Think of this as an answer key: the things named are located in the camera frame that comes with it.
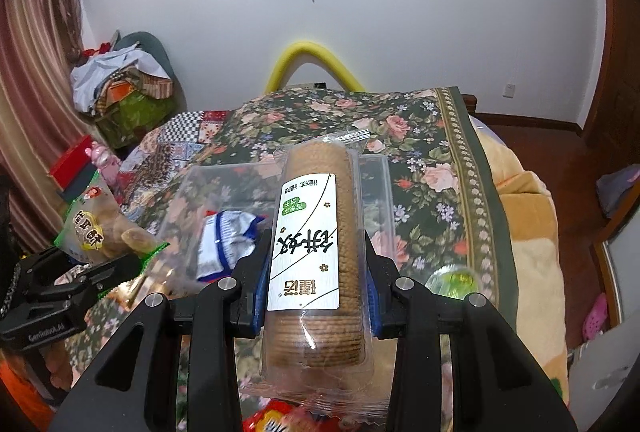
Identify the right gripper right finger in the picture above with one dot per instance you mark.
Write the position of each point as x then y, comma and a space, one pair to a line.
497, 385

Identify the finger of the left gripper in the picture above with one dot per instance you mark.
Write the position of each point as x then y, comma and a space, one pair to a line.
35, 285

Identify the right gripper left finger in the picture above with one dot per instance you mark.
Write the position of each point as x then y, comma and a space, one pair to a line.
131, 385

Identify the green cat ear snack bag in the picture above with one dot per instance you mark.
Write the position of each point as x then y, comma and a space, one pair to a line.
95, 231

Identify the blue white snack bag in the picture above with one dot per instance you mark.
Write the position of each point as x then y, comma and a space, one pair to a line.
227, 237

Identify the round biscuit sleeve pack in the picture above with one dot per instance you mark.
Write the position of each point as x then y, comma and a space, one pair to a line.
317, 341

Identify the red box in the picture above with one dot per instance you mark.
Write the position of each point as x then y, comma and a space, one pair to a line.
71, 162

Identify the green jelly cup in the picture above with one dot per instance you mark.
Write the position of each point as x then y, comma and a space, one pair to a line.
454, 281

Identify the pink plush toy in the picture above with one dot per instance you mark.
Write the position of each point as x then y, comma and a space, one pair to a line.
105, 161

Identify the pink slipper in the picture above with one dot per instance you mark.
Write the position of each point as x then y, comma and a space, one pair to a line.
596, 318

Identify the patchwork checkered quilt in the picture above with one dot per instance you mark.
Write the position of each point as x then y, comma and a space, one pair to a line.
163, 153

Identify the red snack bag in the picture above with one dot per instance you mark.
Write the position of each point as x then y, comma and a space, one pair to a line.
278, 416

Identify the clear plastic storage bin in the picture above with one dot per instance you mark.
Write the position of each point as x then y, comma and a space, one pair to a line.
251, 188

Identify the striped brown curtain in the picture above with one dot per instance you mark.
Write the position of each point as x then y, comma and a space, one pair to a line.
40, 44

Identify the beige yellow blanket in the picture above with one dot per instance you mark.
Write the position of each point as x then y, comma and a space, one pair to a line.
534, 233

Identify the floral green bedspread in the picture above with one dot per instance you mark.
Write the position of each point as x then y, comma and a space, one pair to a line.
428, 197

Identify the pile of clothes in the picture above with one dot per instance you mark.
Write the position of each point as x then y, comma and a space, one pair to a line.
127, 89

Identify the yellow foam tube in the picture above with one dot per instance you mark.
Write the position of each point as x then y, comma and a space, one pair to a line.
306, 52

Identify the wall power socket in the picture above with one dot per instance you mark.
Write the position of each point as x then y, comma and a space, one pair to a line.
509, 91

